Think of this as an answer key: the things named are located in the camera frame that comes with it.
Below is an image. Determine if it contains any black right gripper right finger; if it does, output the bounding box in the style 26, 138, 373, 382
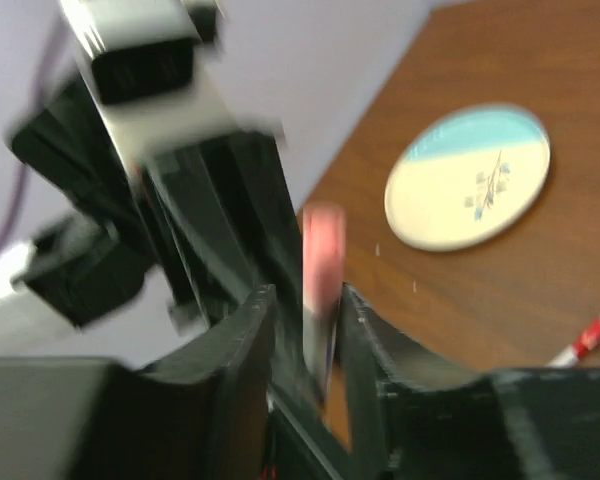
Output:
338, 286, 600, 479

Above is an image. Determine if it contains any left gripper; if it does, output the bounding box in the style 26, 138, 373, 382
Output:
9, 74, 302, 325

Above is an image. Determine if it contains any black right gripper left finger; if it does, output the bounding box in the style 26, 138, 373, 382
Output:
0, 285, 276, 479

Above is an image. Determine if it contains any pink pen cap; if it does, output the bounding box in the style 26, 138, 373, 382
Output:
303, 203, 346, 315

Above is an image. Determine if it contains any red-tipped white marker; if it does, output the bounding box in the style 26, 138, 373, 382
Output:
547, 345, 579, 368

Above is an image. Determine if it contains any red pen cap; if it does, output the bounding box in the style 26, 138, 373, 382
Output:
572, 315, 600, 360

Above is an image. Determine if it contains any white pen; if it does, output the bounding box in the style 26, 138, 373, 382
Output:
302, 303, 338, 404

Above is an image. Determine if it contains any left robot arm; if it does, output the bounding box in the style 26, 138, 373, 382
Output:
0, 75, 302, 356

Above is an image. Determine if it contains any round pastel plate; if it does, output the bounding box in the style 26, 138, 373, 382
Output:
384, 104, 551, 252

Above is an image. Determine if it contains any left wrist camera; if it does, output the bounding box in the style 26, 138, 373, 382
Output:
59, 0, 286, 161

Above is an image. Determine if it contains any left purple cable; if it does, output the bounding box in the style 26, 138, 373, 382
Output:
0, 14, 69, 266

